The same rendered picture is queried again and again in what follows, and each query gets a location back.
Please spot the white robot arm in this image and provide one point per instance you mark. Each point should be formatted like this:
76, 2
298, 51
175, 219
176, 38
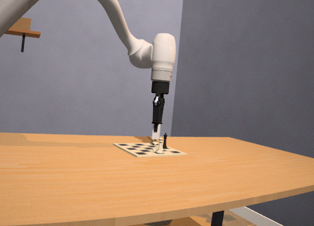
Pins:
160, 56

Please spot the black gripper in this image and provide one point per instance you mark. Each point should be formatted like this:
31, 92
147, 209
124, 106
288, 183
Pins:
159, 88

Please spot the black and white chessboard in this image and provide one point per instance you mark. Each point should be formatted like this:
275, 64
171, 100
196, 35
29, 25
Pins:
146, 150

